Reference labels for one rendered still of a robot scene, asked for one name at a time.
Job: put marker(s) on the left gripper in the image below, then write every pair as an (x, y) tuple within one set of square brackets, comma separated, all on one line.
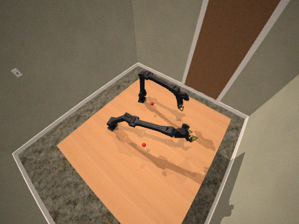
[(179, 105)]

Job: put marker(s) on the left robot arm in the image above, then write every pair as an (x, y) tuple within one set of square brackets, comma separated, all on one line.
[(148, 75)]

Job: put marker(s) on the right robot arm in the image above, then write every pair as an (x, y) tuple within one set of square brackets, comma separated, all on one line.
[(134, 121)]

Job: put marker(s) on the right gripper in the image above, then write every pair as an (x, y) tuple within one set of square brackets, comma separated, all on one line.
[(191, 139)]

